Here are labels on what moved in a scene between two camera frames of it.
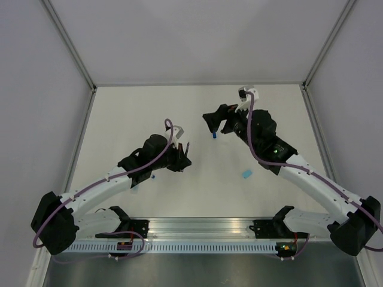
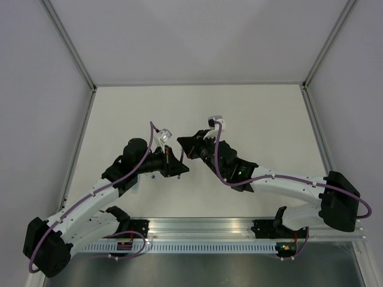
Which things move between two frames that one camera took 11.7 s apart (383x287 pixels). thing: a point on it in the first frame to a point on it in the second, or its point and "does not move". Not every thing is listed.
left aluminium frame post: (70, 42) does not move
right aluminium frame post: (349, 5) does not move
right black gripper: (225, 112) to (191, 145)
